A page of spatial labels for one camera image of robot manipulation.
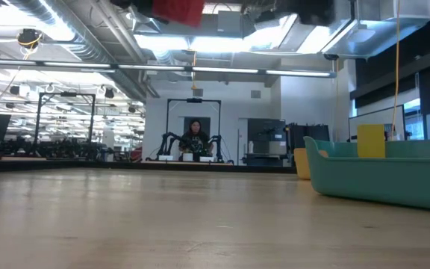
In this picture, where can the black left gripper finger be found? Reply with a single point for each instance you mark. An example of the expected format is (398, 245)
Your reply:
(136, 5)

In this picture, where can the long red block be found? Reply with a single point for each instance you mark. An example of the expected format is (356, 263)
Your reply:
(179, 11)

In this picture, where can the yellow block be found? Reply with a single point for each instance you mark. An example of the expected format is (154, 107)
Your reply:
(371, 141)

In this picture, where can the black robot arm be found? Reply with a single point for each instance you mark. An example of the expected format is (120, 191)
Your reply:
(166, 143)
(217, 145)

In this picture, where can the overhead led light bar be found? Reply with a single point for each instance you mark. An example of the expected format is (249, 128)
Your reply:
(155, 68)

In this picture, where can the black cabinet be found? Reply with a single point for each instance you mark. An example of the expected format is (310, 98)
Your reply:
(266, 130)

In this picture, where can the person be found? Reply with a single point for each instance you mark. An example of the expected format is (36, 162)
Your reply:
(195, 140)

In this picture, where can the yellow plastic bin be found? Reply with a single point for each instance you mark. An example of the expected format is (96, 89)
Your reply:
(301, 164)

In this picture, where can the small white bin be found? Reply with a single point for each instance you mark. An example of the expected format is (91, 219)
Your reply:
(165, 158)
(187, 157)
(206, 159)

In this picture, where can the teal plastic bin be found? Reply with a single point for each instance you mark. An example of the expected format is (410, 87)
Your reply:
(386, 183)

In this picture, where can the black gantry frame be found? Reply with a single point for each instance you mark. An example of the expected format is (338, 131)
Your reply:
(65, 94)
(194, 100)

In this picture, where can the ceiling-mounted black camera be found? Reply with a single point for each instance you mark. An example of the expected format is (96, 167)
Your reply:
(29, 38)

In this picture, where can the black table frame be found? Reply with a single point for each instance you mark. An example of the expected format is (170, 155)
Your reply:
(125, 166)

